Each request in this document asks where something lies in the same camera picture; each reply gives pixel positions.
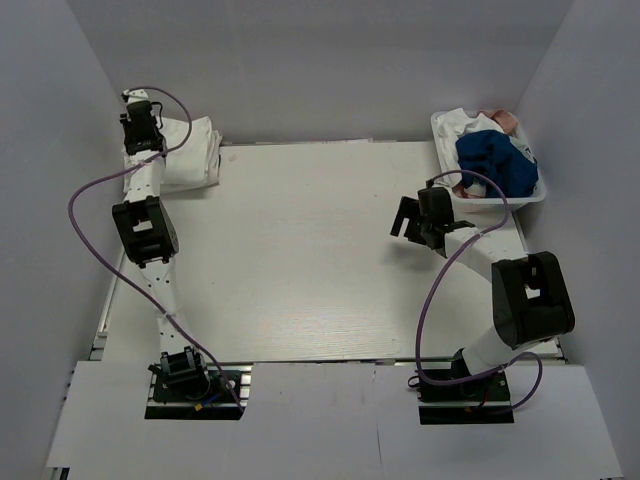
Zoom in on folded white t shirt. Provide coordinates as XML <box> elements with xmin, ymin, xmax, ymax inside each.
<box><xmin>122</xmin><ymin>129</ymin><xmax>225</xmax><ymax>196</ymax></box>

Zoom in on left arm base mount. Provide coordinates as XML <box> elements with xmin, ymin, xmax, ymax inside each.
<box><xmin>144</xmin><ymin>366</ymin><xmax>243</xmax><ymax>421</ymax></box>

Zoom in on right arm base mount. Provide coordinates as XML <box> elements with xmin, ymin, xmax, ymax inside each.
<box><xmin>407</xmin><ymin>373</ymin><xmax>514</xmax><ymax>426</ymax></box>

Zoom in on white printed t shirt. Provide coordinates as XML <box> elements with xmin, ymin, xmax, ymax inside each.
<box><xmin>431</xmin><ymin>108</ymin><xmax>534</xmax><ymax>171</ymax></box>

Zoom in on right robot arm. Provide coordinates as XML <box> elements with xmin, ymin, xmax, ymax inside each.
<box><xmin>390</xmin><ymin>185</ymin><xmax>575</xmax><ymax>399</ymax></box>

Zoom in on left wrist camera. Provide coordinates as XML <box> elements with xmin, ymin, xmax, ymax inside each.
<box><xmin>121</xmin><ymin>89</ymin><xmax>149</xmax><ymax>105</ymax></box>

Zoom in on white plastic basket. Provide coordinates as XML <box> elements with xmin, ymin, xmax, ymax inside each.
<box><xmin>430</xmin><ymin>109</ymin><xmax>548</xmax><ymax>214</ymax></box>

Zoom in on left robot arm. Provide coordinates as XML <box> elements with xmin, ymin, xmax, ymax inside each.
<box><xmin>112</xmin><ymin>89</ymin><xmax>212</xmax><ymax>399</ymax></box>

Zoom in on blue t shirt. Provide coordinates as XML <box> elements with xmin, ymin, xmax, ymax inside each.
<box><xmin>456</xmin><ymin>130</ymin><xmax>539</xmax><ymax>198</ymax></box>

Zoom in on pink t shirt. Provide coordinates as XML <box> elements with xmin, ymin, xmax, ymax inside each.
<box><xmin>478</xmin><ymin>109</ymin><xmax>519</xmax><ymax>136</ymax></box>

